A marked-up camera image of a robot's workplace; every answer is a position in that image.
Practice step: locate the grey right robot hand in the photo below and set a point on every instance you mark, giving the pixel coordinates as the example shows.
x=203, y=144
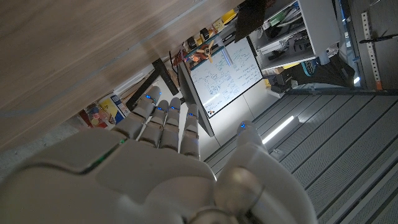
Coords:
x=130, y=174

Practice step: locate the white wipes canister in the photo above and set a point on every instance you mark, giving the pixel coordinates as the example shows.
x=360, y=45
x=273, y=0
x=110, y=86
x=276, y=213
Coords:
x=113, y=109

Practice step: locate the whiteboard with writing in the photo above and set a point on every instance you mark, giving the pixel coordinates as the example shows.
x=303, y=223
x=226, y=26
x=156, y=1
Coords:
x=227, y=77

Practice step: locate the wooden toy airplane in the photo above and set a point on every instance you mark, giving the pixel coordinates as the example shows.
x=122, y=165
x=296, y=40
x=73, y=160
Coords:
x=205, y=51

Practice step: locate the teal toy bar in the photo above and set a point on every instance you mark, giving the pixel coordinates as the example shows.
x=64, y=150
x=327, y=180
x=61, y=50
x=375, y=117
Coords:
x=216, y=52
x=214, y=38

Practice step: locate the long ceiling light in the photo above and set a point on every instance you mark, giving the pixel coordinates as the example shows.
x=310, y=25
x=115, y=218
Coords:
x=278, y=129

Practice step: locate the white shelf cabinet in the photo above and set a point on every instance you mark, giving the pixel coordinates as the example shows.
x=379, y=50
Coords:
x=320, y=28

